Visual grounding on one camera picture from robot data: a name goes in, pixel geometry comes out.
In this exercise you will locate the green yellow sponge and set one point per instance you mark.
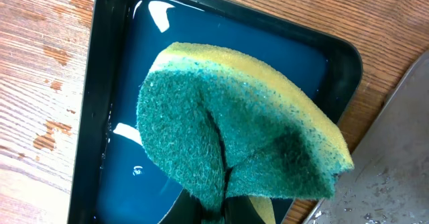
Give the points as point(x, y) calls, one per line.
point(226, 125)

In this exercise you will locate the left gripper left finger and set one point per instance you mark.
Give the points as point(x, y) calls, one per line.
point(185, 210)

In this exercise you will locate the brown serving tray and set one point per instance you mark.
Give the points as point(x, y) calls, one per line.
point(390, 181)

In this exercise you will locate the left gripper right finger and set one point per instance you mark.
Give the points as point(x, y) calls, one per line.
point(239, 210)

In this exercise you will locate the black water tray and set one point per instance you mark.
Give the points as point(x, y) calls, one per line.
point(114, 181)

